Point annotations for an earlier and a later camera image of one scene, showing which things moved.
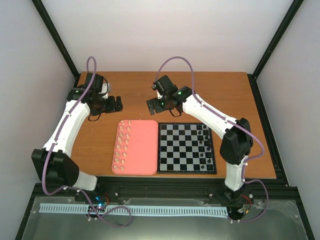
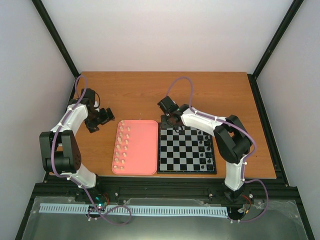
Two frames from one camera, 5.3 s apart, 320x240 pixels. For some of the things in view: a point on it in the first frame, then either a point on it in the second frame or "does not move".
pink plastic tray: x=135 y=152 does not move
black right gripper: x=156 y=107 → x=165 y=125
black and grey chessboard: x=185 y=148 does not move
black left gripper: x=112 y=107 → x=90 y=126
